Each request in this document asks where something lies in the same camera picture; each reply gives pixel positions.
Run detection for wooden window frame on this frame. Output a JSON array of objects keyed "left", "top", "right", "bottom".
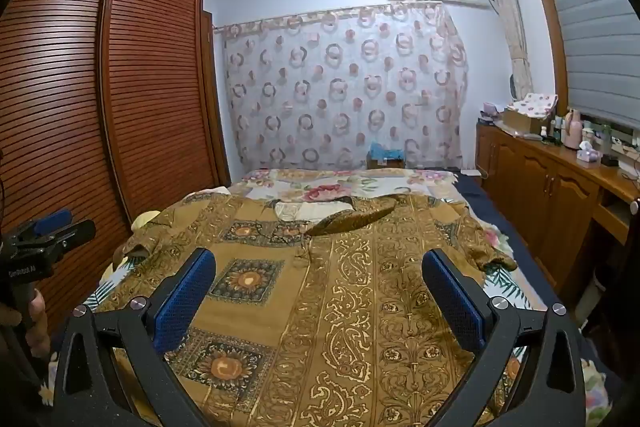
[{"left": 520, "top": 0, "right": 574, "bottom": 108}]

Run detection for brown patterned blanket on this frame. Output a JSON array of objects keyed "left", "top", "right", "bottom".
[{"left": 95, "top": 191, "right": 518, "bottom": 427}]

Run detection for cardboard box with floral cloth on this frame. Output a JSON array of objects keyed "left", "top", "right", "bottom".
[{"left": 502, "top": 92, "right": 559, "bottom": 136}]

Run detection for yellow plush pillow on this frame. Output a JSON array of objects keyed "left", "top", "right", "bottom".
[{"left": 131, "top": 209, "right": 162, "bottom": 229}]

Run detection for person's left hand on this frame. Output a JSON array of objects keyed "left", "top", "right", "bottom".
[{"left": 23, "top": 296, "right": 52, "bottom": 359}]

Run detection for wooden louvered wardrobe door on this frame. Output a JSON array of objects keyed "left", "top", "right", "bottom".
[{"left": 0, "top": 0, "right": 232, "bottom": 358}]

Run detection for trash bin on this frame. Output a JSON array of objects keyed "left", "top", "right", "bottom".
[{"left": 575, "top": 268, "right": 609, "bottom": 333}]

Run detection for cardboard box with blue cloth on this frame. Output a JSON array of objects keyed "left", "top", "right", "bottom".
[{"left": 366, "top": 144, "right": 406, "bottom": 170}]

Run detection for dark blue mattress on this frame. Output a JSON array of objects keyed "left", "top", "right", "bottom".
[{"left": 454, "top": 171, "right": 581, "bottom": 348}]

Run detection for circle print sheer curtain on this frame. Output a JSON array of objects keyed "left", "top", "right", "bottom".
[{"left": 213, "top": 2, "right": 469, "bottom": 170}]

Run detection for pink thermos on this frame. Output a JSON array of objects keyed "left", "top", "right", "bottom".
[{"left": 562, "top": 109, "right": 582, "bottom": 150}]

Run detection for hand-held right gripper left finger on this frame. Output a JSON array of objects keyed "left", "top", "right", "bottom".
[{"left": 52, "top": 248, "right": 218, "bottom": 427}]

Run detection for tissue pack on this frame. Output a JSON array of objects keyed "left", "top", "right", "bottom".
[{"left": 575, "top": 142, "right": 600, "bottom": 164}]

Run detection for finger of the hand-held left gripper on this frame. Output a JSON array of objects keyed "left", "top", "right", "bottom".
[
  {"left": 10, "top": 209, "right": 74, "bottom": 244},
  {"left": 34, "top": 219, "right": 97, "bottom": 258}
]

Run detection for floral bedsheet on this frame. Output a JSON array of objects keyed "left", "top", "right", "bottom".
[{"left": 239, "top": 167, "right": 518, "bottom": 268}]

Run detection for wooden sideboard cabinet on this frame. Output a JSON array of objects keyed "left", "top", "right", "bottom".
[{"left": 475, "top": 119, "right": 640, "bottom": 294}]

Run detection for beige tied curtain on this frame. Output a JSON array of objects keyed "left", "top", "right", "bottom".
[{"left": 479, "top": 0, "right": 533, "bottom": 102}]

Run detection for grey window blind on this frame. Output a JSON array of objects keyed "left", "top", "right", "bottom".
[{"left": 532, "top": 0, "right": 640, "bottom": 132}]

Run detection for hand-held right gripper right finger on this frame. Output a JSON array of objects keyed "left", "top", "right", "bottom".
[{"left": 421, "top": 249, "right": 587, "bottom": 427}]

